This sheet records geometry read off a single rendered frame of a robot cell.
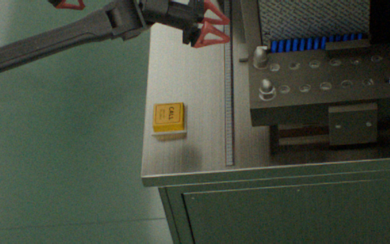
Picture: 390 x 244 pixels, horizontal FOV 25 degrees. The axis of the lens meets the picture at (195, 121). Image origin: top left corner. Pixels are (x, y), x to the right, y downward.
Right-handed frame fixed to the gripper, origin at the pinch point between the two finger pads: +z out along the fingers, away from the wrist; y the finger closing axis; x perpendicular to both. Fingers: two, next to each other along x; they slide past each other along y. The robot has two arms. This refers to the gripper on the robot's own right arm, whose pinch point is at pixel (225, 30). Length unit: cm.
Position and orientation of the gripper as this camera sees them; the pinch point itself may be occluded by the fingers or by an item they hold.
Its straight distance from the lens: 199.9
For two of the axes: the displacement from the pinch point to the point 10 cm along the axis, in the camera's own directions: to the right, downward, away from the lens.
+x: 3.8, -6.2, -6.9
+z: 9.3, 2.5, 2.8
